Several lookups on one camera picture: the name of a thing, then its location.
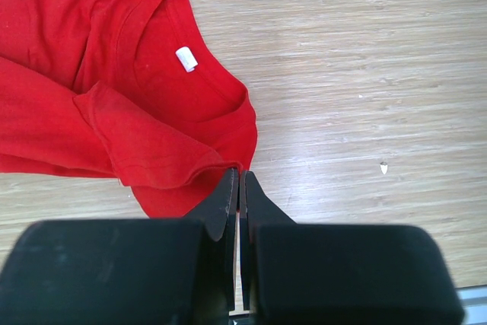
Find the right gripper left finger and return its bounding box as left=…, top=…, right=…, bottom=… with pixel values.
left=1, top=169, right=239, bottom=324

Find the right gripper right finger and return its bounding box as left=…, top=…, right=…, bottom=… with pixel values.
left=240, top=171, right=465, bottom=324

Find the red t-shirt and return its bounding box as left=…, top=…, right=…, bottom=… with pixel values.
left=1, top=0, right=257, bottom=218

